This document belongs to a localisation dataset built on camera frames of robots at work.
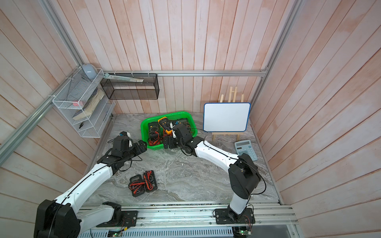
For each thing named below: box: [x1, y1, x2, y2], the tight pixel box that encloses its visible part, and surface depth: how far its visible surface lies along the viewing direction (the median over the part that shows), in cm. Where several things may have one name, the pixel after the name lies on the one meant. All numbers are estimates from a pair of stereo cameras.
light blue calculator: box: [234, 139, 258, 162], surface depth 100 cm
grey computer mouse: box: [81, 63, 98, 80], surface depth 84 cm
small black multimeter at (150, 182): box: [142, 170, 158, 193], surface depth 84 cm
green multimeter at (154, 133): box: [147, 121, 162, 147], surface depth 97 cm
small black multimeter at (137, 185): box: [127, 174, 146, 198], surface depth 82 cm
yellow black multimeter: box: [157, 116, 173, 135], surface depth 100 cm
